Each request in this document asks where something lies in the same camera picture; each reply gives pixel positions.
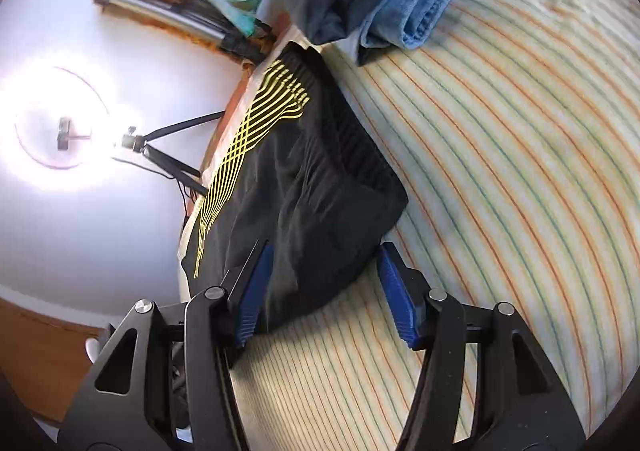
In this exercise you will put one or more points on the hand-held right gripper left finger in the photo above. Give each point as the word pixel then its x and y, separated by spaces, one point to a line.
pixel 252 291

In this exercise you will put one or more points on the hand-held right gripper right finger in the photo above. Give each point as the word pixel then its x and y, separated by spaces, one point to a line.
pixel 397 288

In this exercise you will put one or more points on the black pants with yellow lines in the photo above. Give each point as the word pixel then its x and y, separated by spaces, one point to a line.
pixel 310 211

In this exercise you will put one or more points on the striped bed sheet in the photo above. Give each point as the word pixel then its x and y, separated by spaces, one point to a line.
pixel 500 211

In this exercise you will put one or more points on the black tripod stand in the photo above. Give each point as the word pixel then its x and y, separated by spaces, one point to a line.
pixel 170 156

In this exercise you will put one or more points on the silver metal tube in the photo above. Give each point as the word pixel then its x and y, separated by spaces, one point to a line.
pixel 165 11

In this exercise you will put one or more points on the wooden bed frame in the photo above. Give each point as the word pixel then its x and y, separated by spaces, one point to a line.
pixel 232 106

